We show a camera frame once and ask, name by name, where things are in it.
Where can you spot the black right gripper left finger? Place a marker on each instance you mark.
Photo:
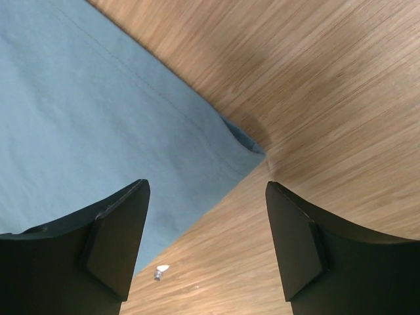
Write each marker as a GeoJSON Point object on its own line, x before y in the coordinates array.
{"type": "Point", "coordinates": [82, 263]}

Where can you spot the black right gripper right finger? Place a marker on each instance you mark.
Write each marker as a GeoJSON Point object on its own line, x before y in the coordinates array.
{"type": "Point", "coordinates": [329, 265]}

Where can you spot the light blue t shirt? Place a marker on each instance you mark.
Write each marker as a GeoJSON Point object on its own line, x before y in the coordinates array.
{"type": "Point", "coordinates": [85, 111]}

